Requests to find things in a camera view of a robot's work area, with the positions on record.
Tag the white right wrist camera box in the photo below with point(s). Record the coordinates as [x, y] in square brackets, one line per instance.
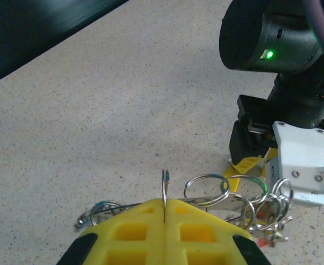
[302, 154]

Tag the small silver split keyring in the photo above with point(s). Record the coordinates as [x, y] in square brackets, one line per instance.
[106, 203]
[243, 215]
[291, 190]
[207, 175]
[164, 190]
[244, 176]

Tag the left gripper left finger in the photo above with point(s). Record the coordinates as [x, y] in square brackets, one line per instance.
[156, 243]

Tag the red key tag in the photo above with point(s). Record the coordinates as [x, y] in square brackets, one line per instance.
[265, 243]
[260, 214]

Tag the pile of metal key rings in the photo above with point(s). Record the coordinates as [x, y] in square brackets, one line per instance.
[228, 209]

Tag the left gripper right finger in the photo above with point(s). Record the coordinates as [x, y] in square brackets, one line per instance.
[172, 243]

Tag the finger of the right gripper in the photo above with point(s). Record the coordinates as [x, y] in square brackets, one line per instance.
[272, 153]
[243, 149]

